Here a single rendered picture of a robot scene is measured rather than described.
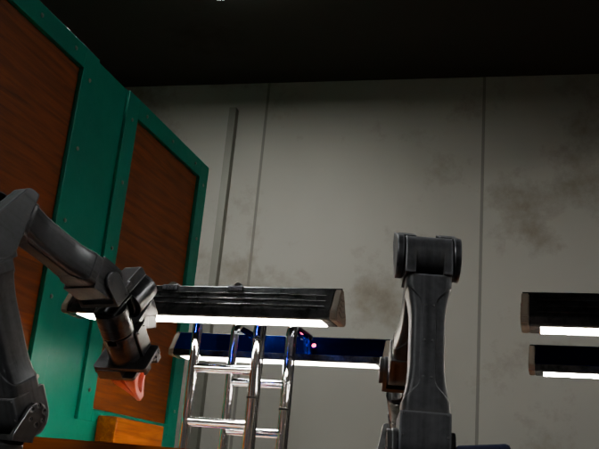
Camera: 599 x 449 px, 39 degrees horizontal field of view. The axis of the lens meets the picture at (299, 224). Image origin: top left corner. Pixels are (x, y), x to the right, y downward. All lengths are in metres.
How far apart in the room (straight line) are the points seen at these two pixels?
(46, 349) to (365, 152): 2.74
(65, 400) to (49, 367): 0.12
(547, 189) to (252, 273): 1.58
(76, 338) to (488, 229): 2.57
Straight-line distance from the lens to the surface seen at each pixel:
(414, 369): 1.13
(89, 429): 2.37
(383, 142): 4.55
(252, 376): 1.89
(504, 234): 4.33
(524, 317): 1.61
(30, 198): 1.28
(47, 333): 2.16
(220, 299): 1.75
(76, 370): 2.31
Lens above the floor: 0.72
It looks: 17 degrees up
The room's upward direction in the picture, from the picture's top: 5 degrees clockwise
